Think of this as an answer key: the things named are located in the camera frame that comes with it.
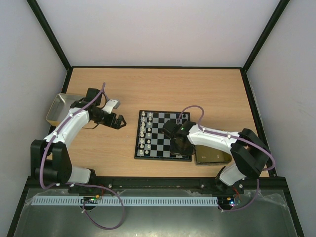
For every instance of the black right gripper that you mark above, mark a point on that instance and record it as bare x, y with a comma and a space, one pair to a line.
180, 147

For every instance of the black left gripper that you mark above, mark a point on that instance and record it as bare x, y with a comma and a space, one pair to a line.
110, 122

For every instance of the gold metal tin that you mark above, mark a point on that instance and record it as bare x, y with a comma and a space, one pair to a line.
206, 156

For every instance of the black white chess board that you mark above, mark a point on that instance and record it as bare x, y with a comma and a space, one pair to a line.
151, 143

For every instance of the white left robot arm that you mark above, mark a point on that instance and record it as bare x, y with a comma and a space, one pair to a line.
50, 159

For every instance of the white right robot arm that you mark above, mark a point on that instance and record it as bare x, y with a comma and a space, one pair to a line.
249, 153

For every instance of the silver metal tin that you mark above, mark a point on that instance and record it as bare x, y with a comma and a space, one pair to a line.
60, 107

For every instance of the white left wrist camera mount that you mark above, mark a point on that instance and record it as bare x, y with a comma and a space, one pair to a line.
111, 105

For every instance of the light blue slotted cable duct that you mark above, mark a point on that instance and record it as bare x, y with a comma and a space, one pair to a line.
126, 201

